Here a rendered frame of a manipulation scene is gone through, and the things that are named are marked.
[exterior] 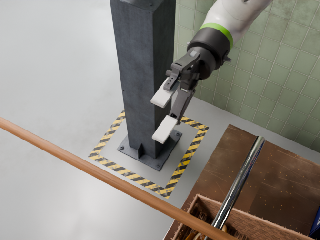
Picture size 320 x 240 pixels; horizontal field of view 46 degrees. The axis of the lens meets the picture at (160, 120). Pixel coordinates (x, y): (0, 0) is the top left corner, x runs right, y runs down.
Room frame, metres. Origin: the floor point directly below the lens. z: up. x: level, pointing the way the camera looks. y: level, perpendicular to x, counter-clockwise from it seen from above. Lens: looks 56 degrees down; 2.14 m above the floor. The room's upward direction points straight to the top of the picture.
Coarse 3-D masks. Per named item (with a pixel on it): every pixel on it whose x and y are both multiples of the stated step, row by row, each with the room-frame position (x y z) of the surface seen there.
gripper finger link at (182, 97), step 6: (192, 84) 0.55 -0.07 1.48; (180, 90) 0.54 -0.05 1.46; (192, 90) 0.54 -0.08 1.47; (180, 96) 0.53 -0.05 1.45; (186, 96) 0.53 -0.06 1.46; (174, 102) 0.52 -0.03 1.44; (180, 102) 0.52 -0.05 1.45; (174, 108) 0.51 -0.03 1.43; (180, 108) 0.51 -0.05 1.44; (174, 114) 0.51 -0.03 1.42; (180, 114) 0.50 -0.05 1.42
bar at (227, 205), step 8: (256, 144) 0.57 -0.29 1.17; (256, 152) 0.54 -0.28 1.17; (248, 160) 0.51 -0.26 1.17; (240, 168) 0.49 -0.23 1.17; (248, 168) 0.49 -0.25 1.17; (240, 176) 0.46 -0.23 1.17; (248, 176) 0.47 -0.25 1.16; (232, 184) 0.44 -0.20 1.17; (240, 184) 0.44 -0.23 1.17; (232, 192) 0.41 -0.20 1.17; (224, 200) 0.39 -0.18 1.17; (232, 200) 0.39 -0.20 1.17; (224, 208) 0.37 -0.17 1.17; (232, 208) 0.37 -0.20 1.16; (216, 216) 0.35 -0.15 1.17; (224, 216) 0.35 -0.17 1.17; (216, 224) 0.32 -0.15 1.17; (224, 224) 0.33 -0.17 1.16
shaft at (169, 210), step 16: (16, 128) 0.60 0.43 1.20; (32, 144) 0.56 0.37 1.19; (48, 144) 0.55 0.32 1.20; (64, 160) 0.50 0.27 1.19; (80, 160) 0.50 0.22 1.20; (96, 176) 0.45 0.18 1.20; (112, 176) 0.45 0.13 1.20; (128, 192) 0.40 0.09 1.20; (144, 192) 0.40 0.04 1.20; (160, 208) 0.36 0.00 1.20; (176, 208) 0.36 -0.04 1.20; (192, 224) 0.31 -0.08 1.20; (208, 224) 0.31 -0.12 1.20
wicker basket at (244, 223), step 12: (192, 204) 0.55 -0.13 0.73; (204, 204) 0.57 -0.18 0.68; (216, 204) 0.55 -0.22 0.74; (204, 216) 0.55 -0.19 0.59; (240, 216) 0.50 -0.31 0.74; (252, 216) 0.48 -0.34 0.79; (180, 228) 0.46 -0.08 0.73; (228, 228) 0.50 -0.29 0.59; (240, 228) 0.49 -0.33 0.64; (252, 228) 0.47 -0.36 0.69; (264, 228) 0.45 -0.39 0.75; (276, 228) 0.43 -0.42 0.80
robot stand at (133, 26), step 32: (128, 0) 1.19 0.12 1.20; (160, 0) 1.19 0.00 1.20; (128, 32) 1.20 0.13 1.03; (160, 32) 1.19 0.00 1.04; (128, 64) 1.20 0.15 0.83; (160, 64) 1.19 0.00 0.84; (128, 96) 1.22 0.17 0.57; (128, 128) 1.23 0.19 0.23; (96, 160) 1.13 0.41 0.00; (160, 160) 1.13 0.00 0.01; (160, 192) 0.91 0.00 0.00
